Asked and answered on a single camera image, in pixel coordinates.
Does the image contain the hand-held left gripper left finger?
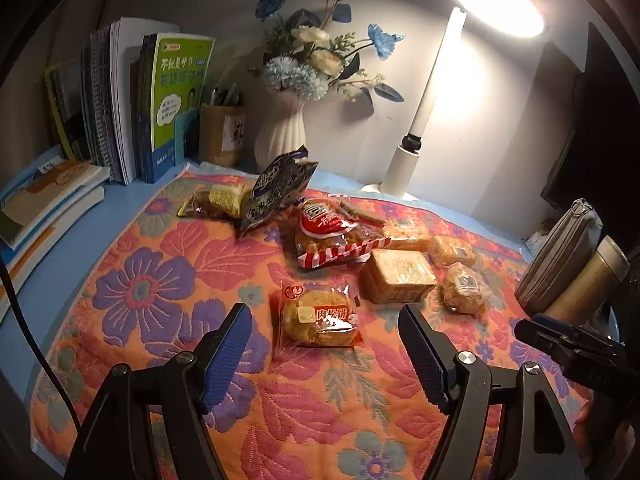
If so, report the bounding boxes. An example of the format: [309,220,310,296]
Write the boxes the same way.
[65,302,253,480]

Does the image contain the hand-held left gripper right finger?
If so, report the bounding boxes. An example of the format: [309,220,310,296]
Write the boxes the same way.
[398,304,586,480]

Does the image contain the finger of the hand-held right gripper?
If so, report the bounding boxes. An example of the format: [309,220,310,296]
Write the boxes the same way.
[514,313,627,377]

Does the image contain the red round cake packet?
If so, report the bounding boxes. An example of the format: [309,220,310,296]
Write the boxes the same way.
[271,280,364,357]

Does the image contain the small orange pastry packet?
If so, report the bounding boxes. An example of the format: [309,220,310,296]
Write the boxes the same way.
[429,234,477,269]

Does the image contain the person's right hand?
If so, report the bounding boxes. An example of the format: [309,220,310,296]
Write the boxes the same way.
[575,397,638,468]

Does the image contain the gold thermos bottle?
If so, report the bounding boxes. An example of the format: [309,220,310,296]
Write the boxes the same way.
[544,235,631,328]

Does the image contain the small clear pastry packet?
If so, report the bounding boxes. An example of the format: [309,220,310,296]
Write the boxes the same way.
[441,262,494,317]

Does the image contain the grey pencil case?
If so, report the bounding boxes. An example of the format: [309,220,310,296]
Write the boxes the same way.
[515,198,604,315]

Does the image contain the square brown cake packet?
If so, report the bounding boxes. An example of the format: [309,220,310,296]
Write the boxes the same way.
[359,249,437,306]

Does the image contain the floral woven towel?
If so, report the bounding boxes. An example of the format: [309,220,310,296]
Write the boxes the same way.
[30,162,596,480]

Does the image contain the flat tan biscuit packet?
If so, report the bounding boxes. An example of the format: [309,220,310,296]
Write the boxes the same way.
[382,219,432,254]

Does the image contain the red striped snack bag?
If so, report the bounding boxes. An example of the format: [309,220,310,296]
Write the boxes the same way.
[294,197,392,272]

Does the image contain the yellow snack packet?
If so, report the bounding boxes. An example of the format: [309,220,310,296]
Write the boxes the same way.
[177,182,252,219]

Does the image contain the dark blue snack bag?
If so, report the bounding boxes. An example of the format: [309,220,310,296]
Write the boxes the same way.
[239,145,320,237]

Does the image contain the black monitor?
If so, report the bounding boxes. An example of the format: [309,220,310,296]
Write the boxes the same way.
[539,22,640,223]

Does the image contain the stack of flat books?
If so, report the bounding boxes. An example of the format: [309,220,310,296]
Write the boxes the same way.
[0,182,107,281]

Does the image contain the small blue card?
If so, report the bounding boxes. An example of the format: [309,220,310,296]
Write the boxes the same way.
[173,109,202,167]

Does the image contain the wooden pen holder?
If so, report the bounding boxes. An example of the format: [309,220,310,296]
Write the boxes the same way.
[199,104,247,168]

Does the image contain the flat blue book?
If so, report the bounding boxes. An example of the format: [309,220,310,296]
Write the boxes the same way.
[0,146,66,326]

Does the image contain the white ribbed vase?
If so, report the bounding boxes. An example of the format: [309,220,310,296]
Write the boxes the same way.
[254,91,307,173]

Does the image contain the flat book with orange cover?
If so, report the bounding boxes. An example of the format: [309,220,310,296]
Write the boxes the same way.
[0,159,112,250]

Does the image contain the white desk lamp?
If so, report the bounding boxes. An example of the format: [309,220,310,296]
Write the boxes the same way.
[360,0,548,197]

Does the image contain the pens in holder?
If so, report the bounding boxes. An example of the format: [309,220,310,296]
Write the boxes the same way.
[209,85,243,108]

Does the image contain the row of standing books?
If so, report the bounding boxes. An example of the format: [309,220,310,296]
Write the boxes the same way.
[44,16,182,186]

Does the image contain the blue and white artificial flowers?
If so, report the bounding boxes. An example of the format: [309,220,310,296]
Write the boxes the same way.
[248,0,407,107]

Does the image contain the black cable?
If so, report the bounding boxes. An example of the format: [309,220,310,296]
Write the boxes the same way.
[0,252,82,433]

